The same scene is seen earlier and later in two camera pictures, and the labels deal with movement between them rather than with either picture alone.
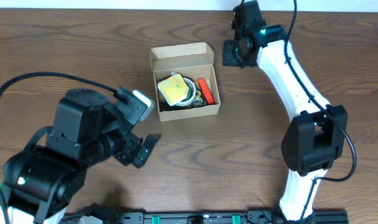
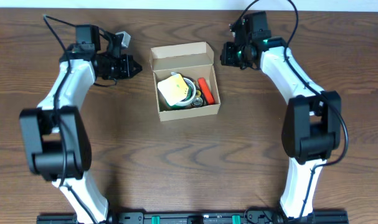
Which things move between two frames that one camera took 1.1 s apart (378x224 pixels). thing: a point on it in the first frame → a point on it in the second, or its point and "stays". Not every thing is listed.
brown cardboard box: x=193 y=60 stays
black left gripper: x=132 y=149 → x=126 y=66
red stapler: x=206 y=91 stays
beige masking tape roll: x=191 y=93 stays
